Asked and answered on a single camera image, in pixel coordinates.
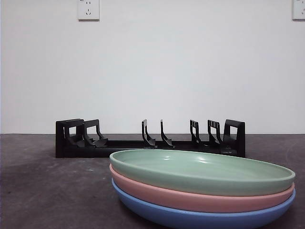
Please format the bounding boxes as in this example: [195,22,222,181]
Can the green plate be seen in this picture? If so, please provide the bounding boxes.
[109,149,297,197]

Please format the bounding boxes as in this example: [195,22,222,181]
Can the white wall socket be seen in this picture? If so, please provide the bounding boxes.
[77,0,100,21]
[292,0,305,21]

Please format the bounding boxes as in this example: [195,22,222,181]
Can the black plate rack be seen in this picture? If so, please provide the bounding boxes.
[55,118,246,158]

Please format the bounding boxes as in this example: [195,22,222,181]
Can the pink plate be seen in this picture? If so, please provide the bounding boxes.
[109,164,296,213]

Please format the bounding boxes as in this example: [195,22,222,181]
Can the blue plate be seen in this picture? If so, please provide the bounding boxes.
[111,182,296,229]

